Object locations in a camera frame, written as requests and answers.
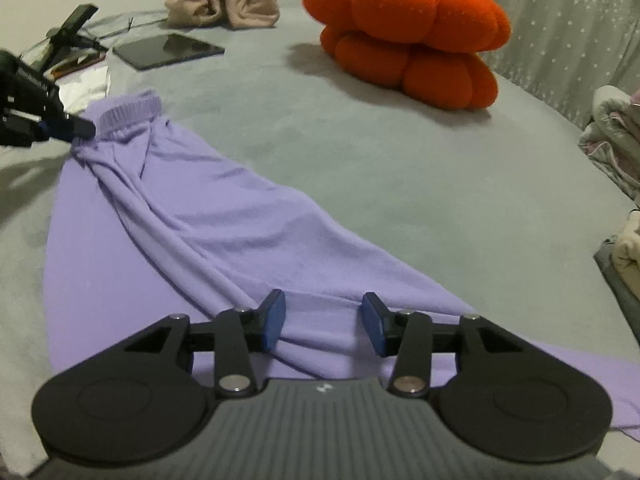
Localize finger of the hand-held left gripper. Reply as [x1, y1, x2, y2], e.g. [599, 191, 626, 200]
[37, 112, 97, 142]

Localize beige folded garment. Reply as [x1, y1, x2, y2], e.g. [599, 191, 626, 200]
[614, 207, 640, 281]

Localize purple pants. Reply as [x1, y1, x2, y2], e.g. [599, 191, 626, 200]
[44, 89, 640, 443]

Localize beige crumpled garment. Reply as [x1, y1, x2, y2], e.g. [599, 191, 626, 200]
[164, 0, 280, 31]

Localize white cloth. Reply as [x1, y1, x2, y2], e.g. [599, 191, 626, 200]
[57, 66, 112, 113]

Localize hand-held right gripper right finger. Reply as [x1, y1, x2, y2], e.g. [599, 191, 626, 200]
[361, 291, 506, 400]

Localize grey bed sheet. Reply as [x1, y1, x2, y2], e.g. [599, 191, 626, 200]
[0, 0, 640, 461]

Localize star-print grey curtain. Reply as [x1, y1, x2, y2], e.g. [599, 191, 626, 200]
[440, 0, 640, 131]

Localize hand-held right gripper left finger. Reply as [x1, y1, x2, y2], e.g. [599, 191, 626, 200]
[124, 289, 287, 401]

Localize black tablet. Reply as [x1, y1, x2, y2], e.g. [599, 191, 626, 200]
[112, 32, 226, 72]

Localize grey folded garment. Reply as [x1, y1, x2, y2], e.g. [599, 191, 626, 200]
[593, 242, 640, 321]

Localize orange pumpkin plush cushion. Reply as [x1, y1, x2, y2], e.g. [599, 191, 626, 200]
[301, 0, 512, 111]

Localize black phone stand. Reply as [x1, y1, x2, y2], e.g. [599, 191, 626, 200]
[30, 4, 108, 71]

